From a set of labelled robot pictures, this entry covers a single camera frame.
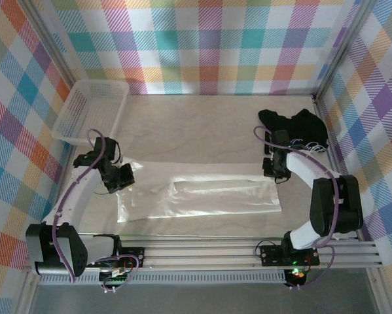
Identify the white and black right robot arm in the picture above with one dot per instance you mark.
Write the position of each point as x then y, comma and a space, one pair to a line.
333, 209

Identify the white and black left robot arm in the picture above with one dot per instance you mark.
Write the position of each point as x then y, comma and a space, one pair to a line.
74, 199

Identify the black t-shirt with white print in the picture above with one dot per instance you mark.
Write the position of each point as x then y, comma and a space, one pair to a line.
300, 127

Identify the white plastic mesh basket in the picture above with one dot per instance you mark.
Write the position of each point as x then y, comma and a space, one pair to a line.
84, 108

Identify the right controller board with light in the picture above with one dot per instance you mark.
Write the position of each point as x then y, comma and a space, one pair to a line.
295, 274

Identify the aluminium side rail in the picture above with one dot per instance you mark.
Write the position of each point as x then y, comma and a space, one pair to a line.
69, 153
333, 153

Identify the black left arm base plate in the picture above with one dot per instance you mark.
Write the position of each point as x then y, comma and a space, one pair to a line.
135, 255

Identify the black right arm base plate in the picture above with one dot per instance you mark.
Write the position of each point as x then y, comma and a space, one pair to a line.
271, 255

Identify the aluminium corner post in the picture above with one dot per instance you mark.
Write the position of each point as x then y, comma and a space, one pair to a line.
343, 49
51, 49

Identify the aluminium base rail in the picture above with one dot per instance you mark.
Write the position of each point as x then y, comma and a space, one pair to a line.
199, 255

